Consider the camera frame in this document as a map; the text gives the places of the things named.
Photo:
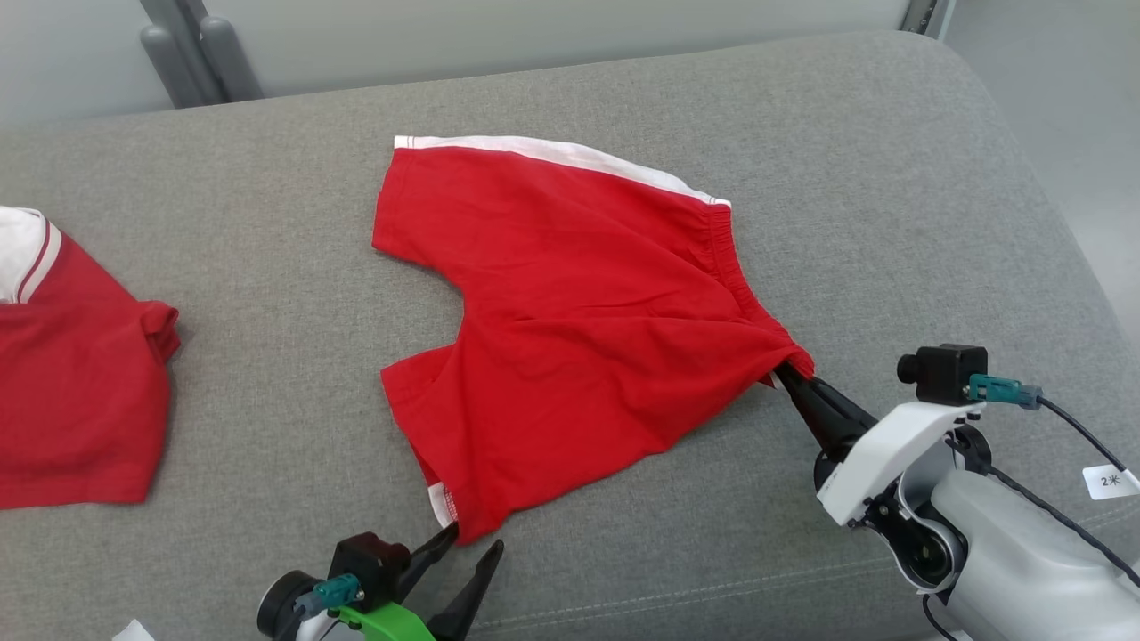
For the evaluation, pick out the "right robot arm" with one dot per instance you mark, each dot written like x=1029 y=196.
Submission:
x=1024 y=570

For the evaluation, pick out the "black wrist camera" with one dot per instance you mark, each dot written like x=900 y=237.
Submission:
x=948 y=374
x=365 y=565

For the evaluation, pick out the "grey partition post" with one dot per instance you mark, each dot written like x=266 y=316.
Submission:
x=178 y=11

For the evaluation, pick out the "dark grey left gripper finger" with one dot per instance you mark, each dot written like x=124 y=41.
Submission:
x=463 y=605
x=423 y=570

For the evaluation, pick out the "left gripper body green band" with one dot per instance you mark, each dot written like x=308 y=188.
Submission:
x=383 y=623

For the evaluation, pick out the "red basketball jersey white trim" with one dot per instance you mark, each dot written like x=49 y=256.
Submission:
x=80 y=401

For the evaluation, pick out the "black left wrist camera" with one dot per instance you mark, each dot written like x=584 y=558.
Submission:
x=365 y=565

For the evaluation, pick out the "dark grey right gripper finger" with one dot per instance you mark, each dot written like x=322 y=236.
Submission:
x=846 y=411
x=819 y=427

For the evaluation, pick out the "metal hinge bracket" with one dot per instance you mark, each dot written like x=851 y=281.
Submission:
x=917 y=13

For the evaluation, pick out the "grey metal bracket right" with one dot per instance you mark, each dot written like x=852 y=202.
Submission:
x=940 y=13

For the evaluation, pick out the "red shorts with white stripe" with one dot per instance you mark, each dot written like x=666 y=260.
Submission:
x=579 y=312

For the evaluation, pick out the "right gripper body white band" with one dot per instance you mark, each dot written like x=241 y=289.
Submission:
x=882 y=454

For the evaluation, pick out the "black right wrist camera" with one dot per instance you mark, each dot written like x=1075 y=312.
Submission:
x=948 y=374

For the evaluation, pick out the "grey rounded post cap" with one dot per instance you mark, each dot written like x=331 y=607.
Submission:
x=227 y=58
x=165 y=67

